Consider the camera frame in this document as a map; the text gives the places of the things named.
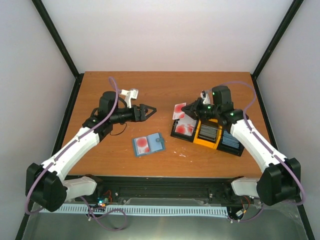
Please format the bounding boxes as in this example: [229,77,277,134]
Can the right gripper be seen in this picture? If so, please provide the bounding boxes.
[181,97,220,124]

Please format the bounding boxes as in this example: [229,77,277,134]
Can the light blue cable duct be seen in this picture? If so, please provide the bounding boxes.
[59,203,230,218]

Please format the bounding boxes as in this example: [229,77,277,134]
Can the purple cable loop front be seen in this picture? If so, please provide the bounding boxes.
[81,196,128,231]

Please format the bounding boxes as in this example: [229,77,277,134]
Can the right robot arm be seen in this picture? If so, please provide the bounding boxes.
[181,85,306,206]

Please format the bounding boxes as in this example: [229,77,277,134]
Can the red white credit card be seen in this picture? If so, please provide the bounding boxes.
[134,136,150,156]

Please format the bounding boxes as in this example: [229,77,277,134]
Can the electronics board with leds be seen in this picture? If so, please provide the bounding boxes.
[97,190,113,207]

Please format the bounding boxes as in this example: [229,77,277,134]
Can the blue card stack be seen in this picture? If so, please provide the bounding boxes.
[222,130,240,149]

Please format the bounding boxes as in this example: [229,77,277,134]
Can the black frame post left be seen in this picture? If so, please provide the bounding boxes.
[31,0,81,80]

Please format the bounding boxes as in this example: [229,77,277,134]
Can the black card bin right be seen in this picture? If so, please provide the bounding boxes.
[216,130,245,157]

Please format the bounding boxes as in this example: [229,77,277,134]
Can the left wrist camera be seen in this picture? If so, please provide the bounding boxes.
[119,88,139,108]

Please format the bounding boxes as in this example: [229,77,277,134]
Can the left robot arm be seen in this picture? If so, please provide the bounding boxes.
[25,89,157,212]

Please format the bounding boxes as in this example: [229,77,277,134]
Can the black frame post right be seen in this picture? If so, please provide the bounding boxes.
[251,0,305,77]

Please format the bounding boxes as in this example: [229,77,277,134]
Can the black card bin left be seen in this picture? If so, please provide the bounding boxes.
[170,118,199,143]

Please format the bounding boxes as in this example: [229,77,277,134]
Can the black front rail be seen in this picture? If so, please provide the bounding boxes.
[81,176,250,206]

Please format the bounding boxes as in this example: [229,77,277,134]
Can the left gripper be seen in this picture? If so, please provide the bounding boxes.
[111,104,157,124]

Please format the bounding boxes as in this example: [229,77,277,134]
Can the black frame post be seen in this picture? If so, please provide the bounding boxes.
[31,0,81,80]
[251,0,305,77]

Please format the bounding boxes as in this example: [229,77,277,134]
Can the black card bin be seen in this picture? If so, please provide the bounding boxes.
[170,118,199,143]
[216,130,245,157]

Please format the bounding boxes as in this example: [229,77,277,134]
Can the teal card holder wallet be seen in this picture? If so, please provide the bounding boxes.
[132,132,166,157]

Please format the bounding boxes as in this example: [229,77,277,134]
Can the yellow card bin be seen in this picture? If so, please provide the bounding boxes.
[193,119,223,150]

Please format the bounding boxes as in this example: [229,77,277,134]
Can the grey card stack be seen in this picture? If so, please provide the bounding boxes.
[197,124,218,143]

